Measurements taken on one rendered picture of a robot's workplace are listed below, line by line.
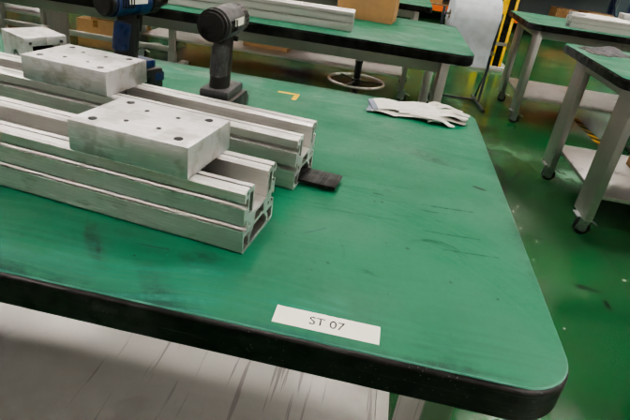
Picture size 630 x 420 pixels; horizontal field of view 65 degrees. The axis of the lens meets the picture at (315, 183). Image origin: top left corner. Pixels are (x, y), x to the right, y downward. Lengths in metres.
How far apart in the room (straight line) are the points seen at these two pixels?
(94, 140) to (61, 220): 0.11
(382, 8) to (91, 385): 2.16
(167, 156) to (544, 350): 0.46
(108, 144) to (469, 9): 3.82
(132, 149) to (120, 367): 0.74
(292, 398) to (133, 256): 0.67
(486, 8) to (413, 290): 3.81
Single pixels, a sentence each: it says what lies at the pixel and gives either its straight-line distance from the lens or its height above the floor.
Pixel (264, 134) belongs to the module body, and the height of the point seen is 0.86.
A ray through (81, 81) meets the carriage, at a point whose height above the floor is 0.88.
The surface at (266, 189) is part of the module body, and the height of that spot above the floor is 0.84.
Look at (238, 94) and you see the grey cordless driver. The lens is 1.03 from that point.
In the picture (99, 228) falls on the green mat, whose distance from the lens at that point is 0.67.
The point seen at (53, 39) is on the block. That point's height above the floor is 0.87.
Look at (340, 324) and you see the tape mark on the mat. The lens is 0.53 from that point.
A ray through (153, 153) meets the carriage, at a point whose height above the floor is 0.89.
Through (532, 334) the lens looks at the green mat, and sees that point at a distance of 0.60.
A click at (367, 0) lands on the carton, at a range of 2.73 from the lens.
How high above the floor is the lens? 1.13
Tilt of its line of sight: 26 degrees down
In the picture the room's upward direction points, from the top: 8 degrees clockwise
